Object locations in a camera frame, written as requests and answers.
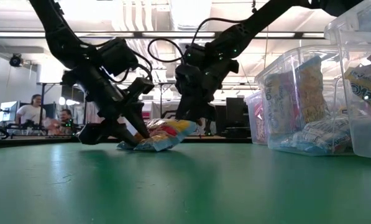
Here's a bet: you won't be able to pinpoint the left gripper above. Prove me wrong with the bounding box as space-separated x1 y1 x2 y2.
62 62 155 147

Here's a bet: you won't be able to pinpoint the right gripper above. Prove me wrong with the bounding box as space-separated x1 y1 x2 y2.
174 58 240 126

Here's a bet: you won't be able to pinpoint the red Maruchan noodle pack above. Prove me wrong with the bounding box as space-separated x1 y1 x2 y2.
252 101 267 142

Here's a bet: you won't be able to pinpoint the black background monitor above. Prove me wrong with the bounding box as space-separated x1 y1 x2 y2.
224 96 249 138

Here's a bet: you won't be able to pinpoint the person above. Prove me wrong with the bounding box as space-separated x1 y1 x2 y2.
45 108 77 136
15 94 47 126

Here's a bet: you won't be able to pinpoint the clear plastic bin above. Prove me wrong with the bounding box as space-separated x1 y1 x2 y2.
323 0 371 161
244 90 269 146
255 45 355 157

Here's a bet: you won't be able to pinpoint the background computer monitor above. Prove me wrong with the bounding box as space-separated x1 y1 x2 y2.
0 100 21 124

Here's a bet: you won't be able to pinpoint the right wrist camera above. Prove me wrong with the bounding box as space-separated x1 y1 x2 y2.
183 42 208 67

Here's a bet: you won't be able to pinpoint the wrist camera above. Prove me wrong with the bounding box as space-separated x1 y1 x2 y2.
183 42 208 67
97 37 140 78

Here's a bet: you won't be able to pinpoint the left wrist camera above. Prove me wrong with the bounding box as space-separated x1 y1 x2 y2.
97 37 140 78

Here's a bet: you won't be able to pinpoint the black aluminium frame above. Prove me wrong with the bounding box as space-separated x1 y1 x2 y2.
0 0 326 149

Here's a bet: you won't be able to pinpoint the black camera on stand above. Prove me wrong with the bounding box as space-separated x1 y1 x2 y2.
9 52 34 73

